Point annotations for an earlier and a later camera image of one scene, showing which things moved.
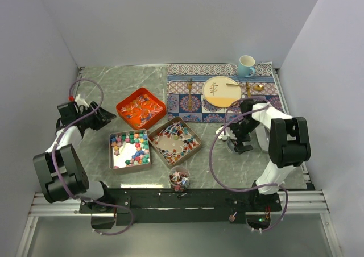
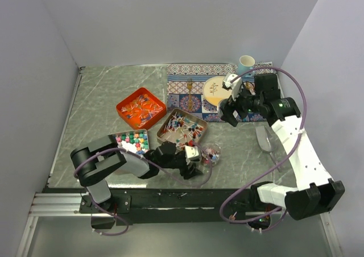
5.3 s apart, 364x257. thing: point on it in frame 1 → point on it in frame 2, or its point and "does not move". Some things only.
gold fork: [189, 83] does not move
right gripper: [233, 127] → [227, 114]
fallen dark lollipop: [179, 196] does not move
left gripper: [101, 114] → [190, 172]
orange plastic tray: [141, 108] does not move
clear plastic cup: [179, 177] → [211, 154]
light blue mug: [245, 69] does not move
